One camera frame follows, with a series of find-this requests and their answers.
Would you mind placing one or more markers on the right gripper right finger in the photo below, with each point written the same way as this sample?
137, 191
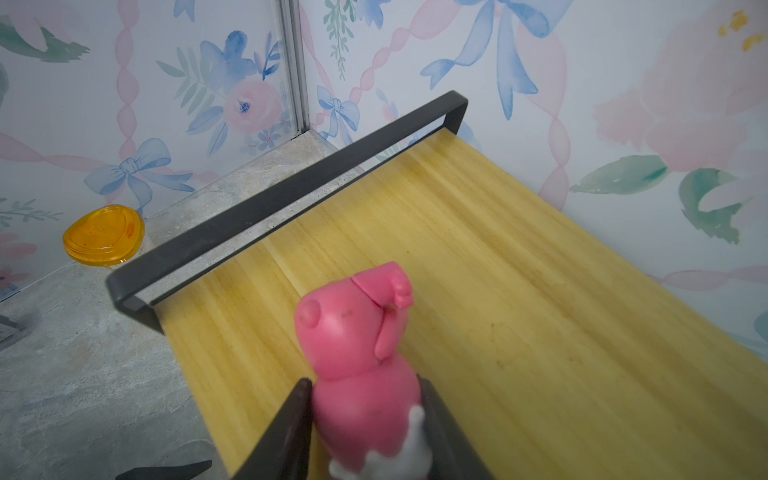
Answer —
454, 457

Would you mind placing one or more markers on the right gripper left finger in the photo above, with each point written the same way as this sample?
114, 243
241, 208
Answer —
283, 451

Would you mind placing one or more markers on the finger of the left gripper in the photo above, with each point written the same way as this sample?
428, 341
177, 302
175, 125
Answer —
179, 472

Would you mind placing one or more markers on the pink bear cream toy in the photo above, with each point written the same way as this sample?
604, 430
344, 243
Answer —
366, 400

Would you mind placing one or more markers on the wooden three-tier shelf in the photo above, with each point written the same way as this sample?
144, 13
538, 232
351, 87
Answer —
557, 358

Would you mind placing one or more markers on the orange lid plastic jar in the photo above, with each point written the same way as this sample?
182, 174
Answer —
106, 237

